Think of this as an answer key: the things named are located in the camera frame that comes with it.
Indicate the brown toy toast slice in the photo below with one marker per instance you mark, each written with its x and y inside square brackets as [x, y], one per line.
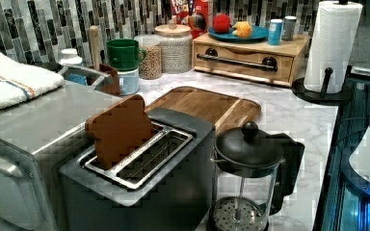
[119, 130]

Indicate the grey can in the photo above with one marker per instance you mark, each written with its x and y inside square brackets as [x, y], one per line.
[289, 23]

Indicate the ceramic jar with wooden lid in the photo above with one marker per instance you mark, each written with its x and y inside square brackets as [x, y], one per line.
[176, 43]

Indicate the red toy apple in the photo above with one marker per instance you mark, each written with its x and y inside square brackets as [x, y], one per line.
[221, 23]

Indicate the black drawer handle bar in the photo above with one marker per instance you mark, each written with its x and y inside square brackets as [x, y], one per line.
[267, 64]

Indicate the wooden drawer box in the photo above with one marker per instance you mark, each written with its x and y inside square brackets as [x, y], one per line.
[289, 55]

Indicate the grey two-slot toaster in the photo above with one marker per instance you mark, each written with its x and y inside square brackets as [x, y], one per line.
[165, 185]

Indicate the light blue cup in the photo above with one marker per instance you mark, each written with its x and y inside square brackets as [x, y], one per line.
[128, 81]

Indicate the green enamel mug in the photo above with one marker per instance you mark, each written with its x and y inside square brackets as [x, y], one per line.
[124, 53]

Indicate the wooden rolling pin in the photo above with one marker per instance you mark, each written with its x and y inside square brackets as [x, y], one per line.
[94, 37]

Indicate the blue can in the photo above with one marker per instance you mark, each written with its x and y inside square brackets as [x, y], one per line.
[274, 32]

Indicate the white striped folded towel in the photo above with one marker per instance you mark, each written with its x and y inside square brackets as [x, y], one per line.
[23, 82]

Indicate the black glass french press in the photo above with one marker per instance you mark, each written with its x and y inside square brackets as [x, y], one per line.
[253, 172]

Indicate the wooden cutting board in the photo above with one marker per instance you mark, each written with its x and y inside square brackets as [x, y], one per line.
[222, 110]

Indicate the white paper towel roll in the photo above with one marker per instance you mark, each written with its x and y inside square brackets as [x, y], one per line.
[332, 42]

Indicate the glass jar with clear lid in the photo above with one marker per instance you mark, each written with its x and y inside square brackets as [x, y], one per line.
[150, 67]

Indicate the black paper towel holder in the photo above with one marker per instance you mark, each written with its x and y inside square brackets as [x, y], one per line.
[321, 97]

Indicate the orange toy fruit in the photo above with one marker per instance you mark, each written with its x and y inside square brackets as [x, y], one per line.
[242, 30]

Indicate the silver toaster oven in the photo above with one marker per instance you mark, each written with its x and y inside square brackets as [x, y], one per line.
[39, 136]

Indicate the red Froot Loops cereal box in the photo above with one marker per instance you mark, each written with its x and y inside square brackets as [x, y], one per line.
[197, 14]

